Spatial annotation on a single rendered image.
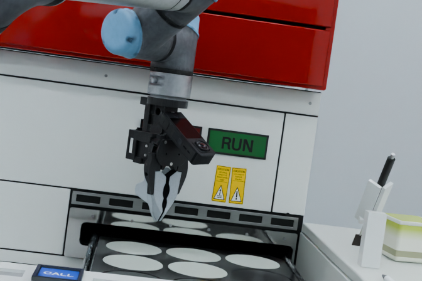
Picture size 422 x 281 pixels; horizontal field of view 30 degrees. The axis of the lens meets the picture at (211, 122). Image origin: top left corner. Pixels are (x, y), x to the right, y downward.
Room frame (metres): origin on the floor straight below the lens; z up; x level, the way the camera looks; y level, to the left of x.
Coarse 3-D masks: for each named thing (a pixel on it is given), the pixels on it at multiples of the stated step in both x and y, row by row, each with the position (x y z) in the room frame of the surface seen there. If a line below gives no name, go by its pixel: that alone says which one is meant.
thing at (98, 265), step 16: (112, 240) 1.42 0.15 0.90; (128, 240) 1.44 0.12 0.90; (96, 256) 1.29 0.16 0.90; (144, 256) 1.34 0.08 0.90; (160, 256) 1.35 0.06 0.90; (224, 256) 1.42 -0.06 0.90; (256, 256) 1.46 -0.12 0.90; (112, 272) 1.20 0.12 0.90; (128, 272) 1.22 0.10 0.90; (144, 272) 1.23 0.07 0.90; (160, 272) 1.24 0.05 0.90; (176, 272) 1.25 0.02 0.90; (240, 272) 1.32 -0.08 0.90; (256, 272) 1.33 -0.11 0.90; (272, 272) 1.35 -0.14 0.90; (288, 272) 1.36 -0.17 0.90
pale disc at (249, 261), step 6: (228, 258) 1.41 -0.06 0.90; (234, 258) 1.41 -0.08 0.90; (240, 258) 1.42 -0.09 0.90; (246, 258) 1.43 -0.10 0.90; (252, 258) 1.43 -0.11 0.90; (258, 258) 1.44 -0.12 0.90; (264, 258) 1.45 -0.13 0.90; (240, 264) 1.37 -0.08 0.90; (246, 264) 1.38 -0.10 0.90; (252, 264) 1.39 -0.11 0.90; (258, 264) 1.39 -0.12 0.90; (264, 264) 1.40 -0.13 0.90; (270, 264) 1.41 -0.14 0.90; (276, 264) 1.41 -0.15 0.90
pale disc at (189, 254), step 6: (168, 252) 1.39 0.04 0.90; (174, 252) 1.40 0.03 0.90; (180, 252) 1.40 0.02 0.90; (186, 252) 1.41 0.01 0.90; (192, 252) 1.42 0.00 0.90; (198, 252) 1.42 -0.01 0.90; (204, 252) 1.43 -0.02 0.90; (210, 252) 1.44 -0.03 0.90; (186, 258) 1.36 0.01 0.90; (192, 258) 1.37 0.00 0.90; (198, 258) 1.37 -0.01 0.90; (204, 258) 1.38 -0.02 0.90; (210, 258) 1.39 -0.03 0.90; (216, 258) 1.39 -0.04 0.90
